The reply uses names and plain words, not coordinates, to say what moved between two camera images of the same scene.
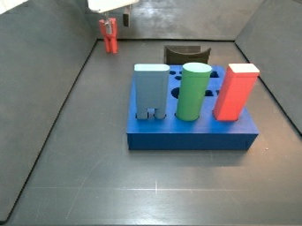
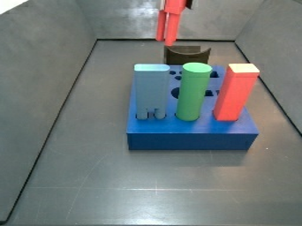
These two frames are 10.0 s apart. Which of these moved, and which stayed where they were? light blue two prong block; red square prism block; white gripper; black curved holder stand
Moved: white gripper
Stayed: red square prism block; light blue two prong block; black curved holder stand
